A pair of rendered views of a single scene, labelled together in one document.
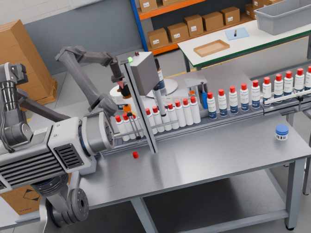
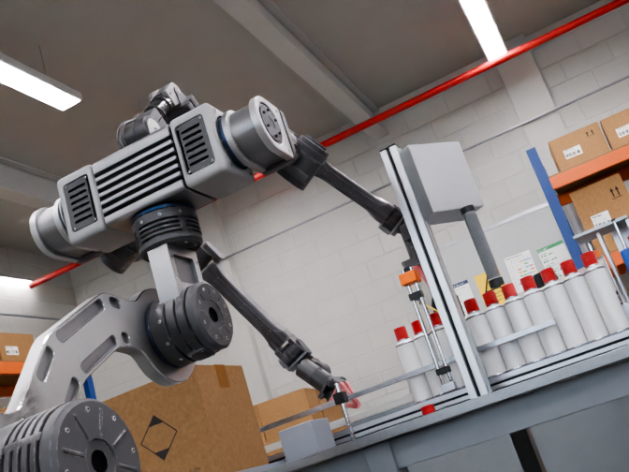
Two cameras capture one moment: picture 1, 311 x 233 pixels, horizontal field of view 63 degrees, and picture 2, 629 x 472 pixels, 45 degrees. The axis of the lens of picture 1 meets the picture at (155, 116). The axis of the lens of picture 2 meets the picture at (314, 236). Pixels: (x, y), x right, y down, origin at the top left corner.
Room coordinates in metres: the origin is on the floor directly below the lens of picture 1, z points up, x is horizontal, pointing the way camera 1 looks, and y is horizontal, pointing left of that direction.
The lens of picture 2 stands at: (-0.55, -0.26, 0.77)
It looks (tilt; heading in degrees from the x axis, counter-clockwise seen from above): 17 degrees up; 18
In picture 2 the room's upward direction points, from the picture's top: 18 degrees counter-clockwise
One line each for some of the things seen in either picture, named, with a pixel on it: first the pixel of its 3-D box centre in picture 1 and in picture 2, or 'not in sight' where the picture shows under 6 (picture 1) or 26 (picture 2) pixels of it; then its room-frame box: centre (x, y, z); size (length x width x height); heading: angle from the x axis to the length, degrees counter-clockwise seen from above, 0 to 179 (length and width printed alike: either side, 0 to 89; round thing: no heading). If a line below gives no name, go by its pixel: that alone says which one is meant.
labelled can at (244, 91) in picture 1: (244, 97); not in sight; (1.36, -0.61, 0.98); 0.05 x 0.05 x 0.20
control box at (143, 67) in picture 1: (141, 73); (435, 184); (1.33, 0.00, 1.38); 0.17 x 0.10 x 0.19; 140
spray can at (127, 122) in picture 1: (129, 126); (430, 358); (1.43, 0.19, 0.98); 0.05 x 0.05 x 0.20
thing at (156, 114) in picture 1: (158, 119); (503, 330); (1.42, -0.01, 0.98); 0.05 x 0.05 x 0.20
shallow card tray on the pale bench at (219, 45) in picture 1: (211, 48); not in sight; (2.69, -0.84, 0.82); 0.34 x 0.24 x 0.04; 95
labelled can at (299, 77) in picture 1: (299, 83); not in sight; (1.33, -0.97, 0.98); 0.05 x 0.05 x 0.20
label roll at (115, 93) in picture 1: (123, 96); not in sight; (1.93, 0.21, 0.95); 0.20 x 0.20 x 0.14
